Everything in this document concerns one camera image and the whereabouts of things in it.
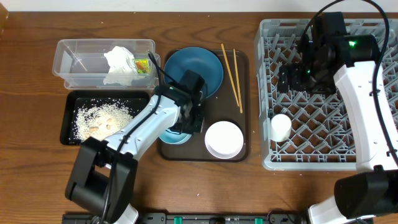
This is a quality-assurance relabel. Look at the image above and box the light blue bowl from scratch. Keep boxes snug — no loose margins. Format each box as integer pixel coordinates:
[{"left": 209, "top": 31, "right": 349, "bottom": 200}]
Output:
[{"left": 159, "top": 129, "right": 192, "bottom": 144}]

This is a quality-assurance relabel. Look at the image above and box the dark blue plate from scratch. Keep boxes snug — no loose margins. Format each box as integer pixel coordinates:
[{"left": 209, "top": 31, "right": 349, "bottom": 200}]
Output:
[{"left": 164, "top": 47, "right": 224, "bottom": 98}]

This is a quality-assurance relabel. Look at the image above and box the white paper cup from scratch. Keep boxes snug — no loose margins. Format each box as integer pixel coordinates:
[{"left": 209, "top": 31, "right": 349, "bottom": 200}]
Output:
[{"left": 271, "top": 114, "right": 292, "bottom": 142}]

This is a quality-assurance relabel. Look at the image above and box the yellow green snack wrapper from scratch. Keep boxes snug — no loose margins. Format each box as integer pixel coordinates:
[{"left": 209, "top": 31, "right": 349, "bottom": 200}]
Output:
[{"left": 134, "top": 58, "right": 151, "bottom": 74}]

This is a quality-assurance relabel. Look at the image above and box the white tissue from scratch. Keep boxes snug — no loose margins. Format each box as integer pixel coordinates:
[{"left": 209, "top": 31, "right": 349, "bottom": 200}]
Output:
[{"left": 103, "top": 46, "right": 137, "bottom": 86}]

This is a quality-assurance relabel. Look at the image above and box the pile of rice scraps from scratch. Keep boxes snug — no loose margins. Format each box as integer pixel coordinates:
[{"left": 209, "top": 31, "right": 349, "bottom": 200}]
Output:
[{"left": 70, "top": 98, "right": 141, "bottom": 142}]

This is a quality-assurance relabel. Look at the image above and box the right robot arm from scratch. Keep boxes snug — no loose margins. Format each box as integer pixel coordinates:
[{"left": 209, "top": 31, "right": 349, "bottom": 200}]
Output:
[{"left": 277, "top": 12, "right": 397, "bottom": 223}]

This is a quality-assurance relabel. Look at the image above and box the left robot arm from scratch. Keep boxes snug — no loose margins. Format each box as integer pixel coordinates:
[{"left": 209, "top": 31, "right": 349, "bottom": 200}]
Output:
[{"left": 65, "top": 70, "right": 207, "bottom": 223}]

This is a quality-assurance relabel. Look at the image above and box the grey dishwasher rack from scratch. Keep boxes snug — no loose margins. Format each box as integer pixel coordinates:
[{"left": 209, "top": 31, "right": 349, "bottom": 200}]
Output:
[{"left": 254, "top": 19, "right": 397, "bottom": 171}]

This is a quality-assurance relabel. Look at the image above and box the black waste tray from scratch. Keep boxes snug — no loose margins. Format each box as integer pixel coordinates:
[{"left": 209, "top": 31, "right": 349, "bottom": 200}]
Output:
[{"left": 60, "top": 90, "right": 149, "bottom": 145}]

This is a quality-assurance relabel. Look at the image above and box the brown serving tray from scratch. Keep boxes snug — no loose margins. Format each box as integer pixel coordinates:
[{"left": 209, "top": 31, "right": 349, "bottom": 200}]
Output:
[{"left": 158, "top": 50, "right": 251, "bottom": 162}]

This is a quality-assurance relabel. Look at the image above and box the white pink bowl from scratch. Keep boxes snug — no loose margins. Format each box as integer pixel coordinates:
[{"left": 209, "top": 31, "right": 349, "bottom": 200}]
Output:
[{"left": 204, "top": 121, "right": 244, "bottom": 159}]

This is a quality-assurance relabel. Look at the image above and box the wooden chopstick right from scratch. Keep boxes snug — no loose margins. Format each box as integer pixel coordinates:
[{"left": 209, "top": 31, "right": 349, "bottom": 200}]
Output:
[{"left": 233, "top": 49, "right": 243, "bottom": 114}]

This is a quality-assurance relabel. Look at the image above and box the wooden chopstick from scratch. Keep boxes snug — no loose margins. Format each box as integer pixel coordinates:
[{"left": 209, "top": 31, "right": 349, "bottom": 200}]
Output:
[
  {"left": 233, "top": 49, "right": 243, "bottom": 114},
  {"left": 221, "top": 43, "right": 239, "bottom": 107}
]

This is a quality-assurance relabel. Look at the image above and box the wooden chopstick left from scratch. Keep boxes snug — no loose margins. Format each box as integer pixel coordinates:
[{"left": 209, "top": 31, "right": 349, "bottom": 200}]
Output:
[{"left": 221, "top": 43, "right": 239, "bottom": 107}]

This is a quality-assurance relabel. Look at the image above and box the clear plastic bin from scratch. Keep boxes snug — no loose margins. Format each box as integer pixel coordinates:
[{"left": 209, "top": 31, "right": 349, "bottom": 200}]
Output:
[{"left": 52, "top": 39, "right": 160, "bottom": 90}]

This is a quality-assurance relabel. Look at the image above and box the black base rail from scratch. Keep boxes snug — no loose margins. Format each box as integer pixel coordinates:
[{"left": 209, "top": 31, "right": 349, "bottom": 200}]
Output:
[{"left": 61, "top": 212, "right": 312, "bottom": 224}]

